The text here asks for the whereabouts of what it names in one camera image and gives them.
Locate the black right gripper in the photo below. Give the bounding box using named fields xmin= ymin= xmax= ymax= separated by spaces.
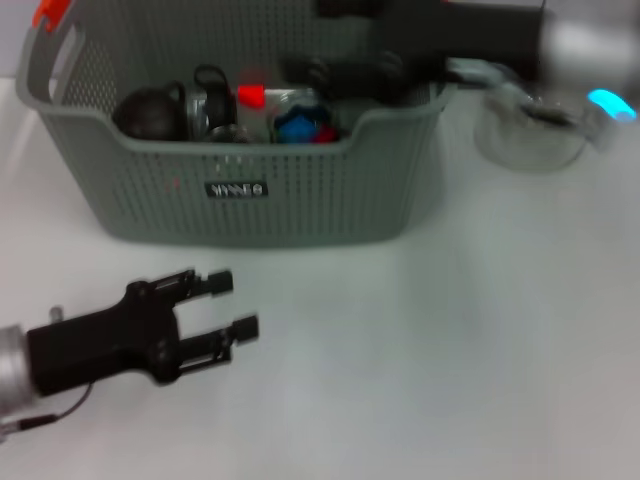
xmin=279 ymin=0 xmax=546 ymax=106

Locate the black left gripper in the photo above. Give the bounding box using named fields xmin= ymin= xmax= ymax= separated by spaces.
xmin=26 ymin=268 xmax=261 ymax=397

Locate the glass teacup black sleeve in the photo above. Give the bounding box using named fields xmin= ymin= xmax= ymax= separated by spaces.
xmin=187 ymin=64 xmax=240 ymax=134
xmin=264 ymin=88 xmax=352 ymax=146
xmin=204 ymin=124 xmax=255 ymax=145

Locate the blue square block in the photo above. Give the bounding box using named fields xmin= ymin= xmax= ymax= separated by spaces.
xmin=276 ymin=103 xmax=327 ymax=145

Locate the orange red pointed block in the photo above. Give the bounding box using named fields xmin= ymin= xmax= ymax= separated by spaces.
xmin=236 ymin=83 xmax=267 ymax=110

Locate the grey perforated storage bin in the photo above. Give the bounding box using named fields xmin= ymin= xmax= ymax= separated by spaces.
xmin=14 ymin=0 xmax=460 ymax=249

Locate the glass pitcher black lid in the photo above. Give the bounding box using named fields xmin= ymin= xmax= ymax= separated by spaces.
xmin=473 ymin=64 xmax=587 ymax=174

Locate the small round black teapot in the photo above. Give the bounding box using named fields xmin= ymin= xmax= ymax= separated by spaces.
xmin=112 ymin=81 xmax=189 ymax=142

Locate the grey left gripper cable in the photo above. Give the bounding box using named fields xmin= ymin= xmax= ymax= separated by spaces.
xmin=0 ymin=382 xmax=95 ymax=437

